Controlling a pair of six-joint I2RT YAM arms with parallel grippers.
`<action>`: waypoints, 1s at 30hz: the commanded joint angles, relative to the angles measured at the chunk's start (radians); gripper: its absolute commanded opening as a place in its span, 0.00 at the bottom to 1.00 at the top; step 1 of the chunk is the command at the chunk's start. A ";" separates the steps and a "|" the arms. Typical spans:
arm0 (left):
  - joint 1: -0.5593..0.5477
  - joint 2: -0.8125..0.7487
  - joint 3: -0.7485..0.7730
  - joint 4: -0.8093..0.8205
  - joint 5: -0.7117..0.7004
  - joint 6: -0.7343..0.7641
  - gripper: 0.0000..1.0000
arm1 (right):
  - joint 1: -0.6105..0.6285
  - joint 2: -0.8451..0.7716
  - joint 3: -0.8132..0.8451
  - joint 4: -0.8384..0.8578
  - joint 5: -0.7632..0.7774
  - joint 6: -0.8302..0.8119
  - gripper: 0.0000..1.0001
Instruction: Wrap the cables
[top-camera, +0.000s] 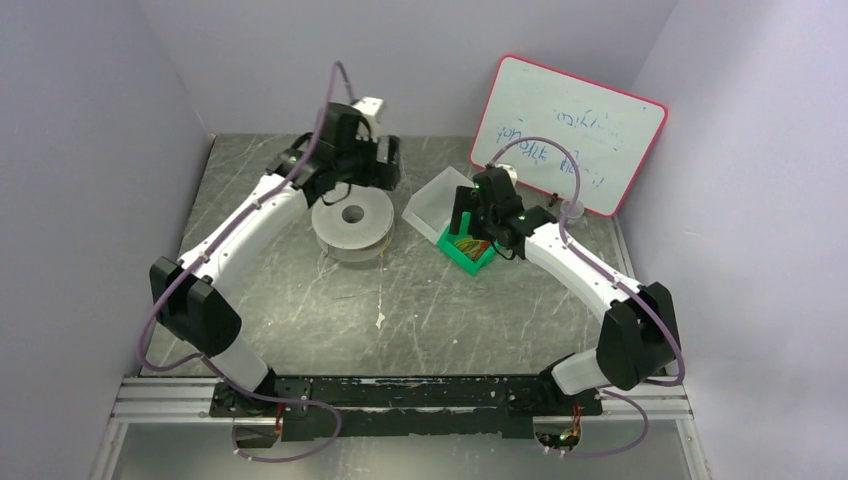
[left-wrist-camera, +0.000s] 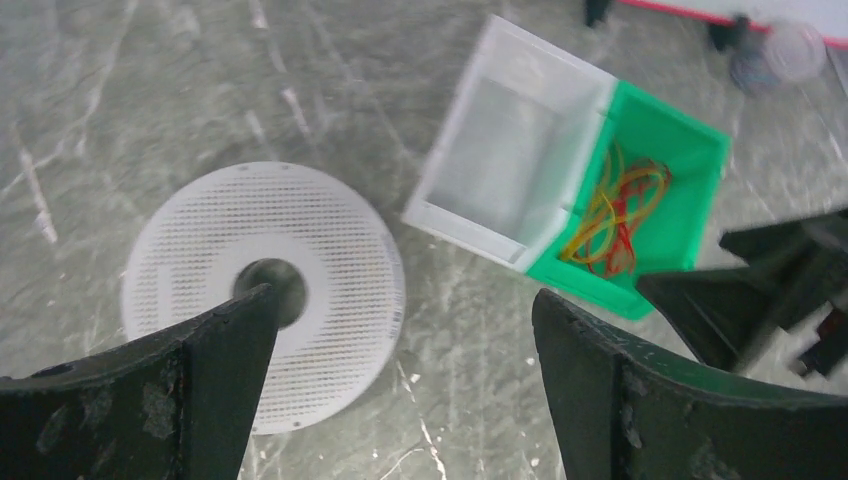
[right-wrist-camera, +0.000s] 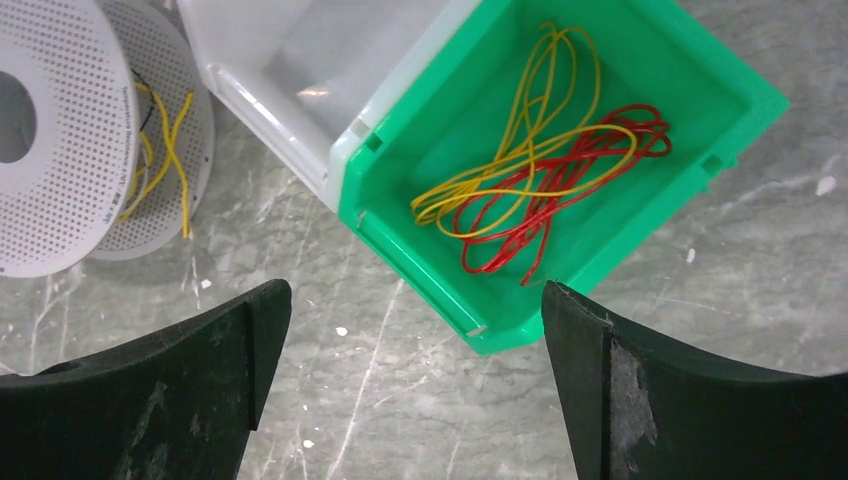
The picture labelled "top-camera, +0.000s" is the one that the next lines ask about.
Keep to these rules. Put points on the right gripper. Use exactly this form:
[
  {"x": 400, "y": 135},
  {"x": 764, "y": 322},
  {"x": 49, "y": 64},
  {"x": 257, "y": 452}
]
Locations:
[{"x": 463, "y": 216}]

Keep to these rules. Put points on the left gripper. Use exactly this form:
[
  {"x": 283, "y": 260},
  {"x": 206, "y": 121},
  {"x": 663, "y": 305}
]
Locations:
[{"x": 357, "y": 162}]

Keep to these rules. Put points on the grey perforated spool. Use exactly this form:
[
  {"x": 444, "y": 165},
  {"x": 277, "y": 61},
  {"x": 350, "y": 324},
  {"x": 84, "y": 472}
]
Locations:
[{"x": 355, "y": 224}]

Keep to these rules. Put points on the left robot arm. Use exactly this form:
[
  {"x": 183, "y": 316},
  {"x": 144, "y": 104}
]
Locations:
[{"x": 189, "y": 293}]

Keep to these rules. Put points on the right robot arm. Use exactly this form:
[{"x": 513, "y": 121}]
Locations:
[{"x": 638, "y": 328}]

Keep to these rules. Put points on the clear plastic bin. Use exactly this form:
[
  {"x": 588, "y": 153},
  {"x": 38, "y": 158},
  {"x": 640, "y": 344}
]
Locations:
[{"x": 429, "y": 209}]

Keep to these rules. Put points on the green plastic bin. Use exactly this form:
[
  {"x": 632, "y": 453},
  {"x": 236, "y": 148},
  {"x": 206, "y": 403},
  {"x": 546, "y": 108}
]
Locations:
[{"x": 469, "y": 253}]

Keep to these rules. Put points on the small clear plastic cup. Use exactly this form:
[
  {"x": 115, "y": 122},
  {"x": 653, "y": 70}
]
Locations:
[{"x": 571, "y": 211}]

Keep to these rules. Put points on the red framed whiteboard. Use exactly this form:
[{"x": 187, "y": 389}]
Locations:
[{"x": 567, "y": 135}]

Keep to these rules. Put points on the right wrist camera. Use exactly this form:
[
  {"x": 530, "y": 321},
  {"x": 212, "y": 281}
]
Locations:
[{"x": 510, "y": 171}]

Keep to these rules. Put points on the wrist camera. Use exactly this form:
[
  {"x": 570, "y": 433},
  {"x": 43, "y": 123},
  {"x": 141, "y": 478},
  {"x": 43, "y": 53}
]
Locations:
[
  {"x": 371, "y": 110},
  {"x": 510, "y": 171}
]

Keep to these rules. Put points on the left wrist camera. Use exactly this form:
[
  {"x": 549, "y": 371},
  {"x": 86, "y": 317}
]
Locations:
[{"x": 371, "y": 110}]

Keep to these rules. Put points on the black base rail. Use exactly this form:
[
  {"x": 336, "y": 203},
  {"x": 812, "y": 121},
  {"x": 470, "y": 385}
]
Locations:
[{"x": 313, "y": 407}]

